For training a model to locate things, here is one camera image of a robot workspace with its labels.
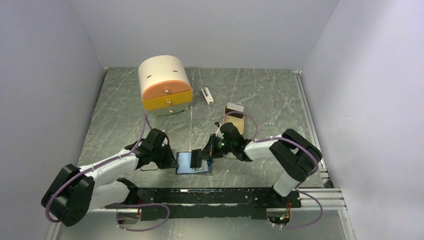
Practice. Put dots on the blue leather card holder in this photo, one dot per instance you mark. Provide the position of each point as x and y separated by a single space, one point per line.
190 163

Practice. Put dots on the small white rectangular block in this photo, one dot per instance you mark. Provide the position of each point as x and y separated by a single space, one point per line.
207 95

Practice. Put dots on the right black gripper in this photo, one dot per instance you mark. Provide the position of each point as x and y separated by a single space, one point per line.
210 151

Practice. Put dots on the round pastel drawer cabinet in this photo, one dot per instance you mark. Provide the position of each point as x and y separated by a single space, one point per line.
164 86

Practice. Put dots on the stack of credit cards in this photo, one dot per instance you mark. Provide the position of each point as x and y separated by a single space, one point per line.
235 110

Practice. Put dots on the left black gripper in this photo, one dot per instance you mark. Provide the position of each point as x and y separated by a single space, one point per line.
170 162

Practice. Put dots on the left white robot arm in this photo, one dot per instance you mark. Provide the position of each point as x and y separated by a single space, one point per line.
76 191

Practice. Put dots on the beige oval tray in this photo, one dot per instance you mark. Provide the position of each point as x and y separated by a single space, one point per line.
239 123

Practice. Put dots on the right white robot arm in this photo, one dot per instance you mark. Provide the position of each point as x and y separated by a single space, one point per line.
298 157

